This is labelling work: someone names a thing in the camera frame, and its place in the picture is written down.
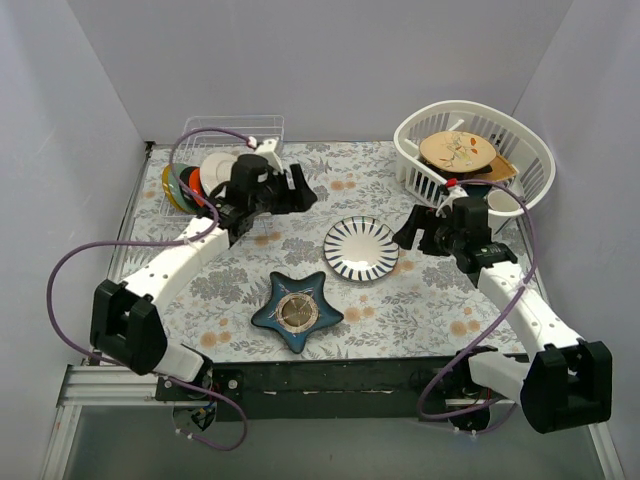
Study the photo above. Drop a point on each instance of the blue star-shaped plate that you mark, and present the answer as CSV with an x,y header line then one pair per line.
x,y
296,308

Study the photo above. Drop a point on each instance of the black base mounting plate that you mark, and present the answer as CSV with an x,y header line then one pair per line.
x,y
327,389

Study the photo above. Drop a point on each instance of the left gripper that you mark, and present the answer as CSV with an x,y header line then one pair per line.
x,y
288,185

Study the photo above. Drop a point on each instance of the white plastic slatted basket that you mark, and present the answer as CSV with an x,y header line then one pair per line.
x,y
533,161

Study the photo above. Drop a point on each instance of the dark brown plate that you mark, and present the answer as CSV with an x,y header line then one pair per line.
x,y
186,190

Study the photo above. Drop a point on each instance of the orange red round plate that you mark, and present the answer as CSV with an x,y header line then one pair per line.
x,y
194,183

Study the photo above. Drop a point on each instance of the blue floral green plate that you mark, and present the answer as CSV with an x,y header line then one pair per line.
x,y
176,189

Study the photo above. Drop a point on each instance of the floral table mat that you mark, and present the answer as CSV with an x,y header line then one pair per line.
x,y
425,306

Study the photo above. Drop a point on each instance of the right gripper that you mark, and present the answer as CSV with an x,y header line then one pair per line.
x,y
423,229

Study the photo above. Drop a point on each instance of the white wire dish rack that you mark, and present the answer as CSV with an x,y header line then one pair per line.
x,y
208,134

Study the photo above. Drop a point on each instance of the white cup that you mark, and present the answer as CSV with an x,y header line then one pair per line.
x,y
503,203

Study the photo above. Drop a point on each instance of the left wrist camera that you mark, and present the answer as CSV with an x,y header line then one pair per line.
x,y
268,149

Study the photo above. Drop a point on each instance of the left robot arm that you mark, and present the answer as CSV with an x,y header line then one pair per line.
x,y
126,320

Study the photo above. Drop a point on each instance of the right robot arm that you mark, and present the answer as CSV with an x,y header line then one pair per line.
x,y
567,381

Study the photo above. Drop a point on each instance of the beige floral round plate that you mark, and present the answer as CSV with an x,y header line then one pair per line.
x,y
457,151

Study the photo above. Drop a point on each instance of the yellow patterned round plate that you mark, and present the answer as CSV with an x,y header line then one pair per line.
x,y
167,188

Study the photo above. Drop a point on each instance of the white blue-striped plate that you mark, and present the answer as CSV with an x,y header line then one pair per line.
x,y
360,248

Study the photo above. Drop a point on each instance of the tan fan-shaped plate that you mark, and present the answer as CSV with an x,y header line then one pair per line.
x,y
499,170

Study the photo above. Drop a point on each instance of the aluminium frame rail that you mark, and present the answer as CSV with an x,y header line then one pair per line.
x,y
100,386

